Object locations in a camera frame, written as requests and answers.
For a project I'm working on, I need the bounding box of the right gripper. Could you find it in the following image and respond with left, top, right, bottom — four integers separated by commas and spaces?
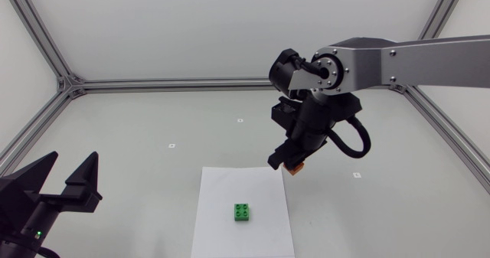
266, 107, 336, 171

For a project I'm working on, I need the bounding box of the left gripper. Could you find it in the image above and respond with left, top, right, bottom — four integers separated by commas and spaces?
0, 151, 103, 248

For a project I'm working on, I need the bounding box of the orange toy brick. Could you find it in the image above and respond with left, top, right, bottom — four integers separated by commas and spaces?
283, 162, 306, 176

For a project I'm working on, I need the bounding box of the green toy brick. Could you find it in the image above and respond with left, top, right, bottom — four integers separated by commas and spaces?
234, 203, 250, 222

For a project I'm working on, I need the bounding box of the white paper sheet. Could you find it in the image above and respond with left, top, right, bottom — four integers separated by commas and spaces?
191, 166, 296, 258

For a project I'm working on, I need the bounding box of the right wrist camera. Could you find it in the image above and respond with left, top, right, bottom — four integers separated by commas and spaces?
271, 100, 304, 131

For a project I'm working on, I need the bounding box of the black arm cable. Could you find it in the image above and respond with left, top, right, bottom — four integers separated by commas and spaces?
326, 115, 372, 160

